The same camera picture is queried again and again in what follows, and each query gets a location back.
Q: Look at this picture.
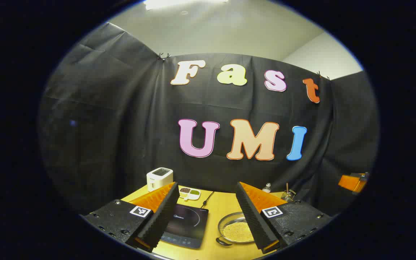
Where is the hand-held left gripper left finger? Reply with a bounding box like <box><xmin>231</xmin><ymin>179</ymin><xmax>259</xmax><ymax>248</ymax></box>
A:
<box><xmin>82</xmin><ymin>182</ymin><xmax>180</xmax><ymax>252</ymax></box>

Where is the glass jar with wooden stick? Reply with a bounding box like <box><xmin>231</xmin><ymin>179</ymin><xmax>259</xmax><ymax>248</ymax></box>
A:
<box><xmin>281</xmin><ymin>183</ymin><xmax>296</xmax><ymax>202</ymax></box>

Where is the heap of yellow soybeans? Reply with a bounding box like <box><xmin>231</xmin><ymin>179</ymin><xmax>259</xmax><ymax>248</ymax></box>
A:
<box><xmin>222</xmin><ymin>221</ymin><xmax>255</xmax><ymax>242</ymax></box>

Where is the ceiling light panel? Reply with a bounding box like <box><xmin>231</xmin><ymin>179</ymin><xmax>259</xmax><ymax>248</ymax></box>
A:
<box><xmin>144</xmin><ymin>0</ymin><xmax>228</xmax><ymax>10</ymax></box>

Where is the white box appliance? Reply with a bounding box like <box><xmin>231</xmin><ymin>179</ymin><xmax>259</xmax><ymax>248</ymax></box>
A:
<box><xmin>147</xmin><ymin>168</ymin><xmax>173</xmax><ymax>192</ymax></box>

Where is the black induction cooktop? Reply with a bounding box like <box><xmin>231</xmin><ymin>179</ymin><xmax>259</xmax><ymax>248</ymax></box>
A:
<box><xmin>159</xmin><ymin>203</ymin><xmax>209</xmax><ymax>249</ymax></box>

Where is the black power cable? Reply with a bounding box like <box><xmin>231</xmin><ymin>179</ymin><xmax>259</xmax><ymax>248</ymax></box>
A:
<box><xmin>201</xmin><ymin>191</ymin><xmax>215</xmax><ymax>209</ymax></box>

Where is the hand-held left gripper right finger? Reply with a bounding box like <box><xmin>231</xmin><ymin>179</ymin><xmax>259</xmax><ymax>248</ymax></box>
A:
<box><xmin>235</xmin><ymin>182</ymin><xmax>335</xmax><ymax>254</ymax></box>

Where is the steel pot with black handles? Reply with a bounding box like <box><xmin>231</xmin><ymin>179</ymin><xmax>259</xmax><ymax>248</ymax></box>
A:
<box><xmin>216</xmin><ymin>212</ymin><xmax>257</xmax><ymax>247</ymax></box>

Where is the white divided bean dish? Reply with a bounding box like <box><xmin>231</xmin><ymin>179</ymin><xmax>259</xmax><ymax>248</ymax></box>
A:
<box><xmin>178</xmin><ymin>187</ymin><xmax>201</xmax><ymax>201</ymax></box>

